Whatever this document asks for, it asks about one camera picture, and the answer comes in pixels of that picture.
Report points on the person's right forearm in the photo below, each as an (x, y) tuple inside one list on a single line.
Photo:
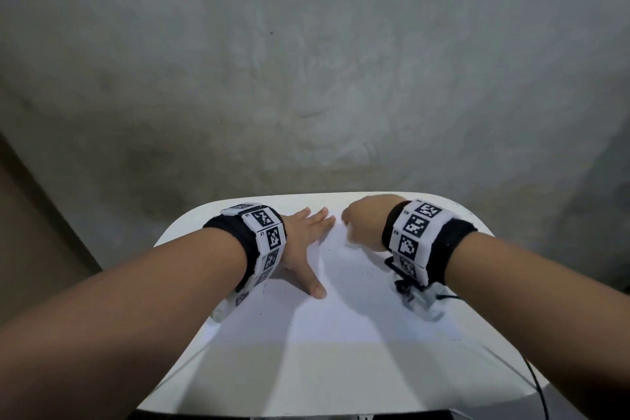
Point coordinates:
[(541, 316)]

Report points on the person's left hand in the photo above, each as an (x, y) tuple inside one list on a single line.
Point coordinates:
[(300, 247)]

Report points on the person's right hand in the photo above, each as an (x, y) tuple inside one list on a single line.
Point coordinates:
[(369, 223)]

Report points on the white paper sheet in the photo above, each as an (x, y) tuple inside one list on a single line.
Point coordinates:
[(344, 321)]

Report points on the person's left forearm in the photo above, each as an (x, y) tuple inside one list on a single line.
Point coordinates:
[(113, 326)]

